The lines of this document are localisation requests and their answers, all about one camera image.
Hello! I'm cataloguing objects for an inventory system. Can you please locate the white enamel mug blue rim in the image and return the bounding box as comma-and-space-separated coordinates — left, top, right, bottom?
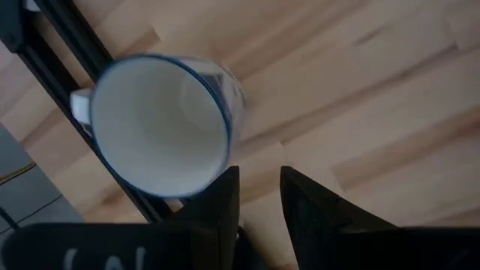
69, 53, 247, 199

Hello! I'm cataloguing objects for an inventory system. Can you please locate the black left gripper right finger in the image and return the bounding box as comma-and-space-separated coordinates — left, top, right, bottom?
280, 166, 480, 270

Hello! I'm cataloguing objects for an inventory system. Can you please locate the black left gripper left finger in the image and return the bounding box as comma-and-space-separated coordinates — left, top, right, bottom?
0, 166, 240, 270

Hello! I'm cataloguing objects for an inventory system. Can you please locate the yellow cable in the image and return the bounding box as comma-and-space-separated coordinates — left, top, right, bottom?
0, 161, 38, 185

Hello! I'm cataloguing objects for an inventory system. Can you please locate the black metal table frame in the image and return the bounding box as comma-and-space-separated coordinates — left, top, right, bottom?
0, 0, 177, 224

